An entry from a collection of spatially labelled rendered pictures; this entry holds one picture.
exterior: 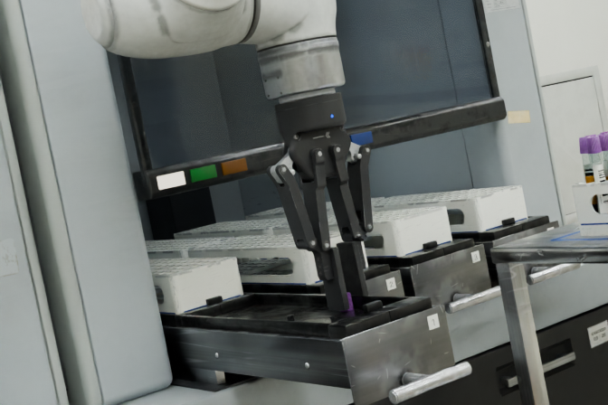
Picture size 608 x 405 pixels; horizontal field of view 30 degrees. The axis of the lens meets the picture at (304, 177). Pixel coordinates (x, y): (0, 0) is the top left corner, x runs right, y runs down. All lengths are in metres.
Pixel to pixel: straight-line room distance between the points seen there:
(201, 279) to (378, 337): 0.36
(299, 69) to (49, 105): 0.30
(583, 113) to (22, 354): 2.53
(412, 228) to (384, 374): 0.43
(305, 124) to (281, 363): 0.25
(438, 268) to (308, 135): 0.35
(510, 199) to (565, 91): 1.89
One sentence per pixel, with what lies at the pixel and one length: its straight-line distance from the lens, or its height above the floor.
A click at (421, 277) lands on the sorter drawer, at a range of 1.49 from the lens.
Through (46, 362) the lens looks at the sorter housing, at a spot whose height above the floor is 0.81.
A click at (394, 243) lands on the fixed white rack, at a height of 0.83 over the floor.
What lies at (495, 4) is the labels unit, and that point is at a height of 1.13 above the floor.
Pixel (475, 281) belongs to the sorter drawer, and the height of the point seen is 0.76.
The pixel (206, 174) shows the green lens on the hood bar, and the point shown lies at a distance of 1.38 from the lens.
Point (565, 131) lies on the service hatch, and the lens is 3.50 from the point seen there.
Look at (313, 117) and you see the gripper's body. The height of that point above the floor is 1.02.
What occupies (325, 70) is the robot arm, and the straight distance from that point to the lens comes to 1.22.
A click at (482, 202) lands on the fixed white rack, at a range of 1.62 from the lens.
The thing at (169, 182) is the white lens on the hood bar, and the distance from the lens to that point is 1.35.
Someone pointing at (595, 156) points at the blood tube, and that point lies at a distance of 1.36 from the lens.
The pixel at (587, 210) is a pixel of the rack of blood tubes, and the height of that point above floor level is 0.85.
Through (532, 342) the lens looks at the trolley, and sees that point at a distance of 1.44.
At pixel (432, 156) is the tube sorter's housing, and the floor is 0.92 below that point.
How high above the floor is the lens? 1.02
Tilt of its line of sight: 3 degrees down
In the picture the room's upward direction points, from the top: 11 degrees counter-clockwise
